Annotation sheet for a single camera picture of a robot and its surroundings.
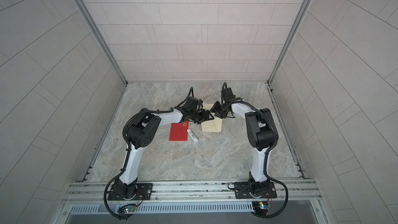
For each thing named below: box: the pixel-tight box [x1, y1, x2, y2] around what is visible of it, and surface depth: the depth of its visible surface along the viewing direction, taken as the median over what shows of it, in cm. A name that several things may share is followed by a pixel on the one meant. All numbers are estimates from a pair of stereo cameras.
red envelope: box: [168, 120, 189, 142], surface depth 91 cm
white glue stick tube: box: [187, 128, 199, 143], surface depth 89 cm
